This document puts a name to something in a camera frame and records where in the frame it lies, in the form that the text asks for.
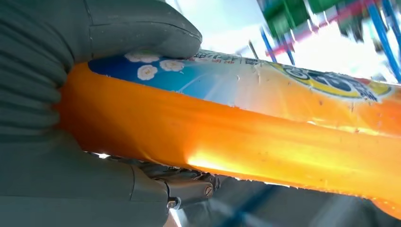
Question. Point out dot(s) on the blue steel shelf rack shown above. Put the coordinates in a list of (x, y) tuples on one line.
[(383, 37)]

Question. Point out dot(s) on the red barrier rail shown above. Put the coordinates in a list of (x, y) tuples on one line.
[(316, 28)]

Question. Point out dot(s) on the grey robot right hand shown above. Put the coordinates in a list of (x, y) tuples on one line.
[(62, 188)]

